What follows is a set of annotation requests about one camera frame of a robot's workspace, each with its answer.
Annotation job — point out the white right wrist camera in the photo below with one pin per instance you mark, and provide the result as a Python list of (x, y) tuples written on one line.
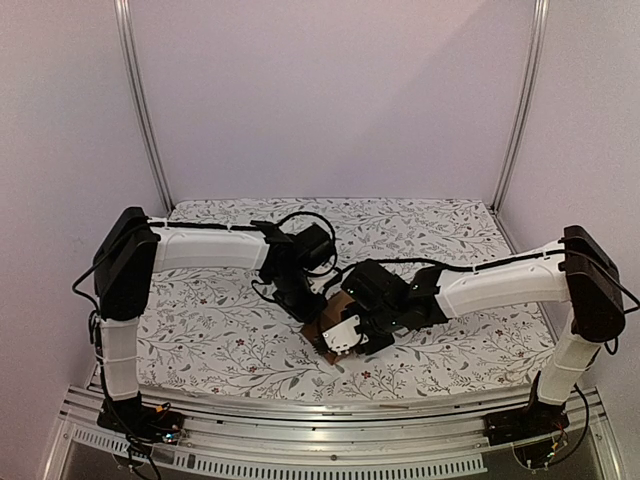
[(341, 339)]

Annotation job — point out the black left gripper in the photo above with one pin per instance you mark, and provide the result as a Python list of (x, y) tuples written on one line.
[(306, 313)]

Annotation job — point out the floral patterned table mat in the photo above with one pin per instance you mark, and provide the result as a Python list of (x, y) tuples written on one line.
[(208, 331)]

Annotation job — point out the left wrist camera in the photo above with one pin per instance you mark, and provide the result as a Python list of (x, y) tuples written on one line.
[(322, 285)]

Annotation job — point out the brown cardboard box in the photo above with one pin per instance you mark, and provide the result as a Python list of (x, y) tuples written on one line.
[(331, 316)]

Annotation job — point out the aluminium front rail frame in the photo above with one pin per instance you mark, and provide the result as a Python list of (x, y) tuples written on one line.
[(229, 437)]

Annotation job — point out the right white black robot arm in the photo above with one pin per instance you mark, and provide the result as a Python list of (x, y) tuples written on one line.
[(572, 269)]

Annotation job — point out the right aluminium corner post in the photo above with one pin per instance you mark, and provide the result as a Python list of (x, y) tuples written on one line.
[(525, 99)]

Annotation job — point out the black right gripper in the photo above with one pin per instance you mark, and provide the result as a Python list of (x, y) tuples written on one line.
[(368, 337)]

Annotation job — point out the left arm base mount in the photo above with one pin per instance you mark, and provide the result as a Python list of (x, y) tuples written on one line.
[(140, 422)]

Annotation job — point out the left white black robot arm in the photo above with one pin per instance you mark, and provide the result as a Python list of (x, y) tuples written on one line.
[(139, 246)]

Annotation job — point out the aluminium corner post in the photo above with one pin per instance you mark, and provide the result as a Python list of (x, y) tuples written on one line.
[(125, 26), (525, 99)]

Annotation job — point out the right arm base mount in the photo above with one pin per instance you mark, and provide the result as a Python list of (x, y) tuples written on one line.
[(534, 419)]

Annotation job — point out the left aluminium corner post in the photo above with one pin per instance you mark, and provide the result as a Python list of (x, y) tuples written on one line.
[(125, 26)]

